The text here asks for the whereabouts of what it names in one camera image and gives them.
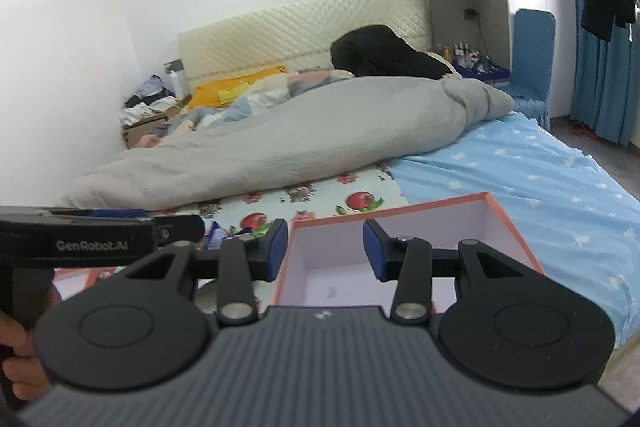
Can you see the yellow cloth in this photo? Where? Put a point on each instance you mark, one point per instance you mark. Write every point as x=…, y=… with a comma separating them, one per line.
x=225, y=89

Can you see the grey duvet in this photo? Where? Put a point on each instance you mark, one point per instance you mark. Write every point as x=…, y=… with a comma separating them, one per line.
x=310, y=132

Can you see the person's left hand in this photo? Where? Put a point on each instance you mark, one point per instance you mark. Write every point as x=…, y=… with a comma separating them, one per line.
x=22, y=367

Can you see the blue covered chair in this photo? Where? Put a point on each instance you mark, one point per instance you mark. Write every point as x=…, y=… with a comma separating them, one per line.
x=532, y=52

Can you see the pile of clothes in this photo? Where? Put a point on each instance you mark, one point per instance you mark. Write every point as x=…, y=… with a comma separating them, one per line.
x=145, y=99

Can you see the orange cardboard box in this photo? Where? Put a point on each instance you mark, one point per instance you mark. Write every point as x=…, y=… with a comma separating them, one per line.
x=330, y=257

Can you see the blue tray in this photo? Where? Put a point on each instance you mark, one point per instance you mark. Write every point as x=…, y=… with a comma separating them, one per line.
x=487, y=74

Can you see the row of small bottles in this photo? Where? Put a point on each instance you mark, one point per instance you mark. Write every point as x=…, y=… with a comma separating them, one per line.
x=462, y=54

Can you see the orange box lid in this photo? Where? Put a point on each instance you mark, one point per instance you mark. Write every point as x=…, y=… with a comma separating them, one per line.
x=75, y=276

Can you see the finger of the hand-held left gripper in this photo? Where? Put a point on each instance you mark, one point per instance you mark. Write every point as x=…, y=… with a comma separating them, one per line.
x=120, y=212
x=180, y=227

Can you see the blue star-print bedsheet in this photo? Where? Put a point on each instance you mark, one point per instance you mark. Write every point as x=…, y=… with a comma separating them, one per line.
x=500, y=187

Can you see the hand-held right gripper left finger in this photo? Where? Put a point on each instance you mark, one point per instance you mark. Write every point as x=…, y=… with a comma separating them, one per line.
x=274, y=252

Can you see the black garment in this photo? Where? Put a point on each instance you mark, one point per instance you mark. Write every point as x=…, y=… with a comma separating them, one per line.
x=385, y=54

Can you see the white bottle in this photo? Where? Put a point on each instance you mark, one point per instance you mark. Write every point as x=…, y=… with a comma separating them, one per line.
x=177, y=82

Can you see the blue curtain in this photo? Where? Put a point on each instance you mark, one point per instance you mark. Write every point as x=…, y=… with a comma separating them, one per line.
x=607, y=92

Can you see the blue snack packet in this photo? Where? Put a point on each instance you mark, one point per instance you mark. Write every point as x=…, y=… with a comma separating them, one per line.
x=217, y=234

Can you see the black wall socket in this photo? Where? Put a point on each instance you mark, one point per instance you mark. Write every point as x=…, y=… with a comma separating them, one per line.
x=470, y=14

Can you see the red slippers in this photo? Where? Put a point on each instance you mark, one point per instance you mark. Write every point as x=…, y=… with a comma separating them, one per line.
x=585, y=130

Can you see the fruit-print bed mat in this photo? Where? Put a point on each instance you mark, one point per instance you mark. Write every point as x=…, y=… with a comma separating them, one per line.
x=320, y=202

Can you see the cluttered bedside table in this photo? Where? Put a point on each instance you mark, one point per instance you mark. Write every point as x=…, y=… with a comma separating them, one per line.
x=145, y=132

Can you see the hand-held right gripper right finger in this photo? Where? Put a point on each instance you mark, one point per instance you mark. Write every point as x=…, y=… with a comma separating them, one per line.
x=375, y=252

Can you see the cream quilted headboard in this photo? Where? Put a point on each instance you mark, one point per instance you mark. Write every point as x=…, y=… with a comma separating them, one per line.
x=300, y=27

